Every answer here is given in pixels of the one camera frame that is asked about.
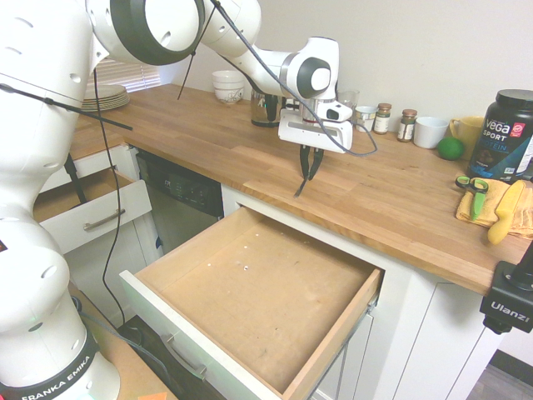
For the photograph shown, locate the yellow knife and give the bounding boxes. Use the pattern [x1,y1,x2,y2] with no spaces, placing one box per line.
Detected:
[486,179,527,246]

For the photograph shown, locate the green lime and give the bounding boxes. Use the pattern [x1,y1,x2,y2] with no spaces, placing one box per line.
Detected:
[436,137,466,162]

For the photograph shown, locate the large open wooden drawer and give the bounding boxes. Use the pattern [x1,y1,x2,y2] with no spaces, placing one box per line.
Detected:
[119,206,386,400]

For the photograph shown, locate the black camera tripod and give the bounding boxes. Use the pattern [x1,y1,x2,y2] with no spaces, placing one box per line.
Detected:
[62,152,89,205]

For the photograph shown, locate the black Vega protein tub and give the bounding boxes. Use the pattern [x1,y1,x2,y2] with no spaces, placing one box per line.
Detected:
[466,88,533,185]

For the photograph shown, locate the stacked white bowls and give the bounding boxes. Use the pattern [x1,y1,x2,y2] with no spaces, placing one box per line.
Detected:
[211,69,246,106]

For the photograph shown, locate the chrome and black kettle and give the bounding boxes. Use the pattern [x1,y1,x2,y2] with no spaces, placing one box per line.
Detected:
[250,87,289,128]

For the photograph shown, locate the small open white drawer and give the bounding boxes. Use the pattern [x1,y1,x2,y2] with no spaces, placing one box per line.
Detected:
[32,166,153,256]

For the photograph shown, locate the green handled scissors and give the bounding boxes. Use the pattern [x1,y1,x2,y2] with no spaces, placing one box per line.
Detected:
[455,175,489,223]

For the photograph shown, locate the grey cable near robot base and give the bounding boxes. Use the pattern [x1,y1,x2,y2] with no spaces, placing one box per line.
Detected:
[69,294,178,400]

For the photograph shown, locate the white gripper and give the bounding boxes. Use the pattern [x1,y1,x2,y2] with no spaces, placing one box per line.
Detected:
[277,108,354,182]

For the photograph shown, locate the spice jar with copper lid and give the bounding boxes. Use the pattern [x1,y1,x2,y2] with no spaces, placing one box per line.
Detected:
[396,108,418,143]

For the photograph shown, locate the yellow folded towel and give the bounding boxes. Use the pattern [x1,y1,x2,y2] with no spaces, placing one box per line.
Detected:
[455,178,533,240]

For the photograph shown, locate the stack of beige plates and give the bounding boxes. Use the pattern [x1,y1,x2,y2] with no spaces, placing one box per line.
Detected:
[81,84,131,112]

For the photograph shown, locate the clear drinking glass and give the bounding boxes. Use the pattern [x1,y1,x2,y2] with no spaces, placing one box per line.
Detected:
[336,88,361,114]

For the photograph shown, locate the black Ulanzi camera clamp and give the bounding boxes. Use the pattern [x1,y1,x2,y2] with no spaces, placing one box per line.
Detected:
[478,237,533,335]

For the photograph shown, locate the thin black cable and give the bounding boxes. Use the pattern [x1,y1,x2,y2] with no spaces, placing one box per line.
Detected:
[92,66,127,327]

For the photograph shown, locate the small white cup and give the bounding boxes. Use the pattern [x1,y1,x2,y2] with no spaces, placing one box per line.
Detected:
[353,105,379,133]

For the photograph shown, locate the white mug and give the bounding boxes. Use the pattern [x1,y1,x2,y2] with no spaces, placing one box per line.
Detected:
[412,116,450,150]

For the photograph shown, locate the wide white base cabinet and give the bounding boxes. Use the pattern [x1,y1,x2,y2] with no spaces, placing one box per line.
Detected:
[220,182,507,400]

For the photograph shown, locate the narrow white base cabinet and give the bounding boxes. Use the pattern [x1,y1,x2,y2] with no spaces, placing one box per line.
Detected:
[62,143,164,331]

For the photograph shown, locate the spice jar with green label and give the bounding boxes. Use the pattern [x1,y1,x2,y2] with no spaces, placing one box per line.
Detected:
[373,102,393,135]

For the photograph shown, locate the yellow mug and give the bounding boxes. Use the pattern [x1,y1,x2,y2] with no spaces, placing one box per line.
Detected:
[448,116,486,152]

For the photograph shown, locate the window blinds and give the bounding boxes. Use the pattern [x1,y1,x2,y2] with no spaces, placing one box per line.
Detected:
[85,57,162,94]

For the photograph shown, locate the stainless steel dishwasher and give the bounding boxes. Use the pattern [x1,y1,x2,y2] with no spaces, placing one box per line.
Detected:
[135,149,226,256]

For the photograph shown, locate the grey braided cable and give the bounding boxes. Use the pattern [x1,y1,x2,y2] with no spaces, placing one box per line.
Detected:
[210,0,379,158]

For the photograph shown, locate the metal handle of small drawer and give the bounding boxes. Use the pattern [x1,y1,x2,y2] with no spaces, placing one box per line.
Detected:
[82,207,127,233]

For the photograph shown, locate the metal handle of large drawer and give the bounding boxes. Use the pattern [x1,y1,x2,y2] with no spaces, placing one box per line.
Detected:
[164,334,208,382]

